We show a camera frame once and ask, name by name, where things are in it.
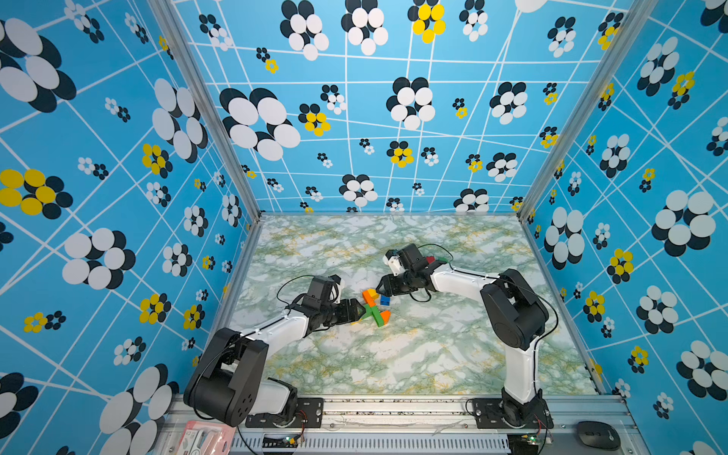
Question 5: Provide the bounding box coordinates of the green long lego brick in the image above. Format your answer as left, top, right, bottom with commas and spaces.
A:
362, 306, 385, 327

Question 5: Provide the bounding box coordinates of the orange long lego brick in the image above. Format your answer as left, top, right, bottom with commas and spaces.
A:
362, 290, 378, 307

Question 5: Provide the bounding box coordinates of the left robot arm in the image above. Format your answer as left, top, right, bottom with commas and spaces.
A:
183, 275, 368, 427

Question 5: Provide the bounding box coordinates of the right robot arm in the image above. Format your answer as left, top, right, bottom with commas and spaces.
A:
377, 244, 554, 430

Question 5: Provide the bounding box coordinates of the pink packaged item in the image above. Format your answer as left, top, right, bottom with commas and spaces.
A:
173, 421, 236, 455

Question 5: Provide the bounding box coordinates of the black computer mouse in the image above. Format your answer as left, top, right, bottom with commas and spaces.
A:
576, 421, 621, 451

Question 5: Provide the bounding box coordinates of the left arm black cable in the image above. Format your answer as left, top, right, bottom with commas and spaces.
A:
276, 274, 317, 305

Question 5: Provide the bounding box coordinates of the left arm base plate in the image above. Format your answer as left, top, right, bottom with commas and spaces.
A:
245, 397, 324, 428

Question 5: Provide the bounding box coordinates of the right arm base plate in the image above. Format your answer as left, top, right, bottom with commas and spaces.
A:
466, 396, 554, 431

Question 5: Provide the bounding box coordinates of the aluminium front rail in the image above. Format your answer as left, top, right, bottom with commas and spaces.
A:
150, 393, 650, 455

